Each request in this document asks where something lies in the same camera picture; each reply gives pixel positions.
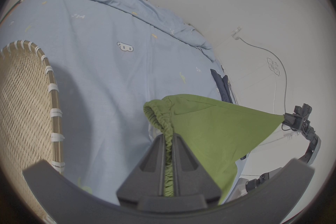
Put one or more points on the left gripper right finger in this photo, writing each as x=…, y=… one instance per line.
x=190, y=162

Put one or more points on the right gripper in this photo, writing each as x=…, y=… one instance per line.
x=292, y=121

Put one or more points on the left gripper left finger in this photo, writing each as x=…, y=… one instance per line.
x=147, y=162

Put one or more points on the green shorts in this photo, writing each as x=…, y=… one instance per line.
x=210, y=125

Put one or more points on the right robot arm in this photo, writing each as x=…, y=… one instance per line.
x=313, y=144

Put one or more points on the dark blue garment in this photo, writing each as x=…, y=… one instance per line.
x=222, y=85

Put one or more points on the bed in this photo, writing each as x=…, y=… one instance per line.
x=105, y=81

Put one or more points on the round woven basket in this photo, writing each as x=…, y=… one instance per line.
x=23, y=102

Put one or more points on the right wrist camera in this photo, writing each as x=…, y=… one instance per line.
x=304, y=110

